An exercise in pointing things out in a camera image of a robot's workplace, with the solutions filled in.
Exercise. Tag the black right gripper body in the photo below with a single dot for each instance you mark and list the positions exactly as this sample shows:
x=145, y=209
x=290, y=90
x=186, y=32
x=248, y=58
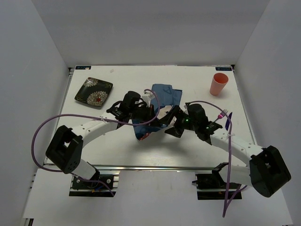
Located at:
x=192, y=125

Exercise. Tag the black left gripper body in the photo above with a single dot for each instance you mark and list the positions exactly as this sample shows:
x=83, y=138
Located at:
x=142, y=114

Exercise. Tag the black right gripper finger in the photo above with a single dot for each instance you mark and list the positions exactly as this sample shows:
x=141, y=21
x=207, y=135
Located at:
x=176, y=130
x=167, y=113

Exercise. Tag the blue cartoon print cloth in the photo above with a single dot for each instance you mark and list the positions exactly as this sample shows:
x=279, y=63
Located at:
x=168, y=98

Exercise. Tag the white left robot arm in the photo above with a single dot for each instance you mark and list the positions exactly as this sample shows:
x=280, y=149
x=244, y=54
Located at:
x=65, y=148

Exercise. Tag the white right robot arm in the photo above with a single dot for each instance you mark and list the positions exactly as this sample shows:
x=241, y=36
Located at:
x=264, y=170

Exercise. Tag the silver fork pink band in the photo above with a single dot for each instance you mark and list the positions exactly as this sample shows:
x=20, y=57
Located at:
x=220, y=116

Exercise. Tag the purple plastic knife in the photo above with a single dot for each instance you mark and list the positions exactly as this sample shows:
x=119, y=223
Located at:
x=227, y=125

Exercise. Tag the black floral square plate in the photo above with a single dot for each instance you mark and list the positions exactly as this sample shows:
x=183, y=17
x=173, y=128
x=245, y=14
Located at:
x=94, y=92

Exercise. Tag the pink plastic cup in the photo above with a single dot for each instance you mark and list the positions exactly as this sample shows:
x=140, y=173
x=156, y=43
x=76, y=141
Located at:
x=219, y=81

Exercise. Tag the right blue table label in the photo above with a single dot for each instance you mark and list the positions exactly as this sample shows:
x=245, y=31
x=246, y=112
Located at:
x=223, y=69

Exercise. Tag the blue table label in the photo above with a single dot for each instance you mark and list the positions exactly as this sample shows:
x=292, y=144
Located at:
x=223, y=69
x=81, y=67

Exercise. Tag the left blue table label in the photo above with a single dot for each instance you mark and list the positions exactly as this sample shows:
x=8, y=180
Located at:
x=81, y=67

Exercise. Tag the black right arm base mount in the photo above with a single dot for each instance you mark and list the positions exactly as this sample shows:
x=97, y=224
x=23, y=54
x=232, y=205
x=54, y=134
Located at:
x=210, y=186

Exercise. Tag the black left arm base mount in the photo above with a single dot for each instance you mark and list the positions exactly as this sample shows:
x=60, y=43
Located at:
x=105, y=185

